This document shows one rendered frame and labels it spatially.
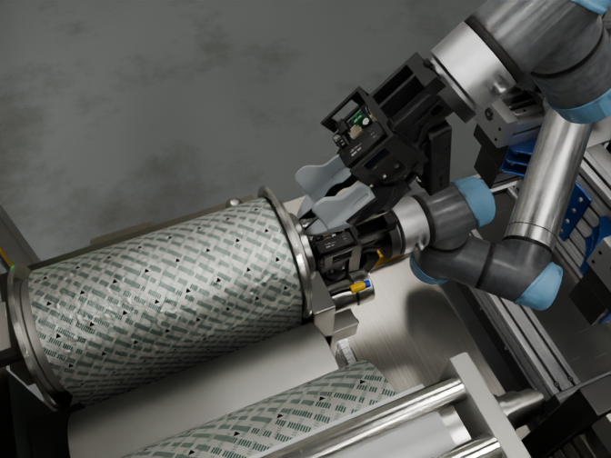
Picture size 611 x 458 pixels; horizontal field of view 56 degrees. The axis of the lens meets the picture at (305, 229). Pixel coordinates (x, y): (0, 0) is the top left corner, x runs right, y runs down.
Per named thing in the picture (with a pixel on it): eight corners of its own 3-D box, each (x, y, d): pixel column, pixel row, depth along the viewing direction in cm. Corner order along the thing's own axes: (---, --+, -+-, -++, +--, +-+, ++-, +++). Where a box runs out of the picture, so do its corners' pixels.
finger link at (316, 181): (262, 188, 61) (326, 134, 58) (295, 204, 66) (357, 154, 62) (271, 211, 60) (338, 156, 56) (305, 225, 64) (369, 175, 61)
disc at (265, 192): (311, 339, 64) (314, 272, 52) (307, 341, 64) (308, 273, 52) (265, 236, 72) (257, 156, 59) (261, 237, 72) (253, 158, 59)
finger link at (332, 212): (275, 222, 59) (339, 159, 56) (310, 234, 63) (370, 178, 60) (288, 243, 57) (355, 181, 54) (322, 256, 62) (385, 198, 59)
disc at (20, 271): (83, 427, 58) (25, 375, 46) (77, 429, 58) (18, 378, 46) (59, 305, 66) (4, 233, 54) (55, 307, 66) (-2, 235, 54)
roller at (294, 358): (351, 443, 63) (359, 409, 53) (119, 545, 58) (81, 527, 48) (308, 349, 70) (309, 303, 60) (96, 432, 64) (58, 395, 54)
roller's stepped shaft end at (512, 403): (545, 423, 44) (560, 410, 42) (478, 454, 43) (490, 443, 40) (521, 386, 46) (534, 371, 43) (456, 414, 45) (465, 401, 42)
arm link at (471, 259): (466, 303, 91) (485, 266, 82) (399, 277, 94) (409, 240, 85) (479, 264, 95) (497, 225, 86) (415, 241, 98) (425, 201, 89)
